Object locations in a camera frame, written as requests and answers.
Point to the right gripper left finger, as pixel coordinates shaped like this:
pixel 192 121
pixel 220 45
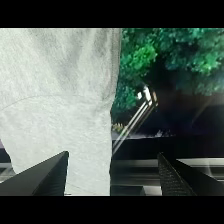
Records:
pixel 43 178

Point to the light grey garment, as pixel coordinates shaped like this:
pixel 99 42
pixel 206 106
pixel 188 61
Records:
pixel 56 100

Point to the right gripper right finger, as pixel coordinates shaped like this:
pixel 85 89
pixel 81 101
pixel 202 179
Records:
pixel 180 181

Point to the silver frame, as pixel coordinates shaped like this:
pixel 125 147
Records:
pixel 140 171

